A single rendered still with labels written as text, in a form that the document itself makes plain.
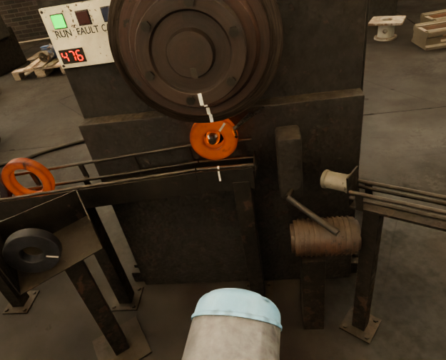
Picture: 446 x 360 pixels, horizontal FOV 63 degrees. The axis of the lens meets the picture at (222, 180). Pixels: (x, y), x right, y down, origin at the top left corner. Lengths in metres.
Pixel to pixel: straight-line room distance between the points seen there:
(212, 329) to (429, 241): 1.65
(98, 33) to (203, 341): 1.00
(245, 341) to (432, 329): 1.31
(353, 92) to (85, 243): 0.98
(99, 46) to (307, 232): 0.88
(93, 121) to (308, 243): 0.84
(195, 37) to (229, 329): 0.69
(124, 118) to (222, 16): 0.55
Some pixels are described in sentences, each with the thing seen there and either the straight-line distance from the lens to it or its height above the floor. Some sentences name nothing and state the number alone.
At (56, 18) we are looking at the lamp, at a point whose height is 1.21.
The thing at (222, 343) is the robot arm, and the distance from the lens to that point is 0.44.
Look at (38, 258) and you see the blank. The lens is 1.24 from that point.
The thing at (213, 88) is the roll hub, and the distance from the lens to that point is 0.99.
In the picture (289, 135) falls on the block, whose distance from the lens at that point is 1.16.
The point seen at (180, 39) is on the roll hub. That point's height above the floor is 1.15.
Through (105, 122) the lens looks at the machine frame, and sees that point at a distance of 1.33.
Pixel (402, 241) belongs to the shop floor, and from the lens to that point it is 1.97.
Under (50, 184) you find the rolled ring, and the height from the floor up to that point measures 0.69.
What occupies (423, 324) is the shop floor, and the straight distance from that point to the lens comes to 1.70.
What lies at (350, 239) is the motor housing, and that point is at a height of 0.50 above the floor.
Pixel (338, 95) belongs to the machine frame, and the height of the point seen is 0.87.
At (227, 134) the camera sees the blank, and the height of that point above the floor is 0.83.
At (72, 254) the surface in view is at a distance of 1.25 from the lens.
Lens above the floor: 1.38
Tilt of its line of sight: 35 degrees down
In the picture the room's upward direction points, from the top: 11 degrees counter-clockwise
